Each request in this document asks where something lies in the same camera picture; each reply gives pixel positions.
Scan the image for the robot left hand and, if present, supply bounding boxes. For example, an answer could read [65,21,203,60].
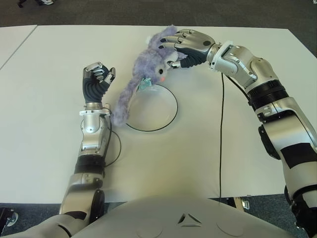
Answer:
[82,61,116,104]

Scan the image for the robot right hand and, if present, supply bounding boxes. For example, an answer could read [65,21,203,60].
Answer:
[159,29,220,69]

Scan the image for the purple plush rabbit doll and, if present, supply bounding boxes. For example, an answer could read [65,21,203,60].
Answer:
[112,24,185,128]

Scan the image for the white plate black rim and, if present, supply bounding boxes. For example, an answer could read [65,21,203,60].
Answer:
[126,83,178,133]

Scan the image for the white sneakers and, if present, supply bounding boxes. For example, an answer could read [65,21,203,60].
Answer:
[17,0,54,7]

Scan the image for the grey robot torso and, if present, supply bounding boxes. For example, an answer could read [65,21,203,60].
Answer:
[23,195,295,238]

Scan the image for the grey table foot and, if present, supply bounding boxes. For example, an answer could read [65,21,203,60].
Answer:
[0,207,19,228]

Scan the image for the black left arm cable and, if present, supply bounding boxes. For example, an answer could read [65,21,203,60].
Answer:
[104,121,122,167]

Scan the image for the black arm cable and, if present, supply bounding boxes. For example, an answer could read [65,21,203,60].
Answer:
[219,73,251,204]
[104,121,122,167]

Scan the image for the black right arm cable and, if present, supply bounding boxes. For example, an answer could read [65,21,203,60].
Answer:
[219,73,251,204]

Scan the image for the metal table bracket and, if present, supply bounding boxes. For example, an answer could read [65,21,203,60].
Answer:
[234,197,251,211]

